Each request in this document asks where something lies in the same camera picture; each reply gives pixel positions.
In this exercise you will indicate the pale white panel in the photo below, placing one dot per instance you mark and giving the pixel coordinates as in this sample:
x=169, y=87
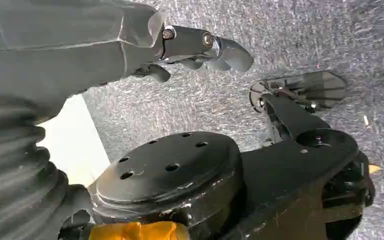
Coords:
x=74, y=145

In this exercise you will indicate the ribbed grey left arm sleeve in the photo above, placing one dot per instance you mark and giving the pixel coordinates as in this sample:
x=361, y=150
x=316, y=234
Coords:
x=16, y=172

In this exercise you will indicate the small yellow scrap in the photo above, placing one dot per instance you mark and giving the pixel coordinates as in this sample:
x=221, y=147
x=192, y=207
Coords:
x=374, y=169

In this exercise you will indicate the black robot leg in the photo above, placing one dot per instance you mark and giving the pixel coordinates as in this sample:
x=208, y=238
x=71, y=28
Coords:
x=212, y=185

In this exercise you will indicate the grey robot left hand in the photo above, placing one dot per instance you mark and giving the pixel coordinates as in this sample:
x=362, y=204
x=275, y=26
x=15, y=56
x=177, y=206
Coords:
x=53, y=49

